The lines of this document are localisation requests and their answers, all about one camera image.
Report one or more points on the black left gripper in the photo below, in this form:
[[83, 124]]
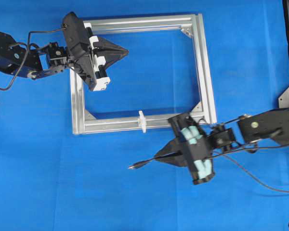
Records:
[[88, 61]]

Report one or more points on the blue table cloth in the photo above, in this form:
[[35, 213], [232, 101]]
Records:
[[53, 180]]

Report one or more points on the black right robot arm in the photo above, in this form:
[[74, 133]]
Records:
[[273, 124]]

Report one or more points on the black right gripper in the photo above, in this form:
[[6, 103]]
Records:
[[190, 149]]

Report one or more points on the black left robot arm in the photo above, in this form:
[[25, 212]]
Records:
[[31, 61]]

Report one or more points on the aluminium extrusion square frame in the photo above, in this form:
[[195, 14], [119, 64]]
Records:
[[83, 122]]

